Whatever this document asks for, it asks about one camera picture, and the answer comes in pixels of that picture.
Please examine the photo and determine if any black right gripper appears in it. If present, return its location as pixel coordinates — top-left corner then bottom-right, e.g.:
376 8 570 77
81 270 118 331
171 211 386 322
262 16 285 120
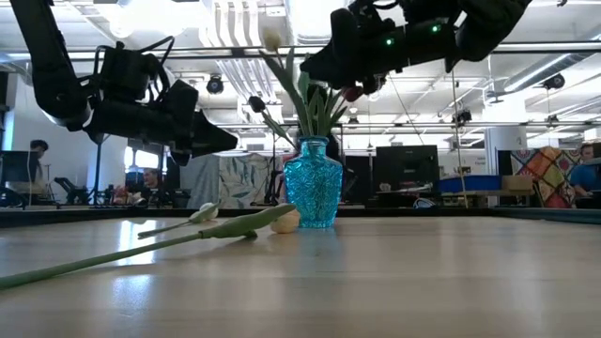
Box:
300 4 391 96

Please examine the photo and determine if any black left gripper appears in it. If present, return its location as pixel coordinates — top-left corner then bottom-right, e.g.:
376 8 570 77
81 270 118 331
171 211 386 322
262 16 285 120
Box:
84 79 239 166

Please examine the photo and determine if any cream artificial tulip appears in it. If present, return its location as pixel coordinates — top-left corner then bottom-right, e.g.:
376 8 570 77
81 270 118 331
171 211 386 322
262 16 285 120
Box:
0 202 301 291
259 27 314 140

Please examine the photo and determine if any white artificial tulip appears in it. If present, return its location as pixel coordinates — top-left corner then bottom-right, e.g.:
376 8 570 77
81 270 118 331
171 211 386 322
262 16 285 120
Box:
137 201 221 239

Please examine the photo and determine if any blue patterned glass vase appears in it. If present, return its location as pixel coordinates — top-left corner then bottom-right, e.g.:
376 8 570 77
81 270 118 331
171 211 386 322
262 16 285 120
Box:
283 135 345 230

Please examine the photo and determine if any leaf print curtain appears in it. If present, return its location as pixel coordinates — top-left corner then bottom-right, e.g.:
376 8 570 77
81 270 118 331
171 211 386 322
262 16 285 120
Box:
180 153 285 209

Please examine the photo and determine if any person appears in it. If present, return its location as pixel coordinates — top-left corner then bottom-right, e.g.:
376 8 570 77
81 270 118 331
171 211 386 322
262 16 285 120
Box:
568 143 601 198
140 167 163 203
25 138 52 192

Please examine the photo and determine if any black background equipment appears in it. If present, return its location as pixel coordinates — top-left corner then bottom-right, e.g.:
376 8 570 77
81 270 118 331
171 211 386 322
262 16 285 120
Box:
251 171 285 207

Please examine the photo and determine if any black rig crossbar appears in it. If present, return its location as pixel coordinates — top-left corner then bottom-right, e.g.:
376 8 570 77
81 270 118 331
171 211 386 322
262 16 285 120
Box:
213 120 601 131
0 40 601 61

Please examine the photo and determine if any blue storage bin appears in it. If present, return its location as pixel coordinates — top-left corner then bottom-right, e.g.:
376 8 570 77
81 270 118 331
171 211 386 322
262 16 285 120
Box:
439 175 502 193

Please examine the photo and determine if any white pillar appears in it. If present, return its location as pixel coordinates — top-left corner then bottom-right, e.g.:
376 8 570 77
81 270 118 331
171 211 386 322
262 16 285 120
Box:
483 91 530 151

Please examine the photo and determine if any black computer monitor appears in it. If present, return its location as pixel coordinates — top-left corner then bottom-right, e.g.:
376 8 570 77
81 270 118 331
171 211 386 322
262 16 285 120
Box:
0 149 30 184

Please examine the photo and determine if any wooden background table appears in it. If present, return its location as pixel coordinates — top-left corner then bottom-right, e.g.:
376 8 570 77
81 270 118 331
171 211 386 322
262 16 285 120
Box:
375 189 536 207

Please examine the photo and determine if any cardboard box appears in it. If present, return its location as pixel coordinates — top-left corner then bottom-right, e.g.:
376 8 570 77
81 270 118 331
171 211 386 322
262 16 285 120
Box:
501 175 535 192

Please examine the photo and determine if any colourful patchwork quilt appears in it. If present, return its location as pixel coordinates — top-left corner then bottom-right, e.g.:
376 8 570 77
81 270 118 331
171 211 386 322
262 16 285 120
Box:
509 146 581 209

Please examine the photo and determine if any black rig post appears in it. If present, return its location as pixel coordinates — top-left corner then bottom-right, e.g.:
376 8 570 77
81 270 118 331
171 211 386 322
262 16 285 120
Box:
271 126 278 187
95 139 102 203

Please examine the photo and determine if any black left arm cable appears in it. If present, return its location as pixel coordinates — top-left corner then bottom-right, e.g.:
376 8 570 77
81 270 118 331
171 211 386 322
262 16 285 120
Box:
93 35 176 109

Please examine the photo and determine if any thin hanging cord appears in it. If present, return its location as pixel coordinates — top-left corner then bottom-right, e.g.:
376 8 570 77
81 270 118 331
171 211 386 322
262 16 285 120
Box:
450 65 469 204

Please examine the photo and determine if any black aluminium table frame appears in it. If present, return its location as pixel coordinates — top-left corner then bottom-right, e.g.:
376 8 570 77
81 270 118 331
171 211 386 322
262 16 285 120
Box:
0 205 601 230

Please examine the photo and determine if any silver ventilation duct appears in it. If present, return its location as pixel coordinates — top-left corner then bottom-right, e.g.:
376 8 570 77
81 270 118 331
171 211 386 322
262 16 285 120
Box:
501 51 601 94

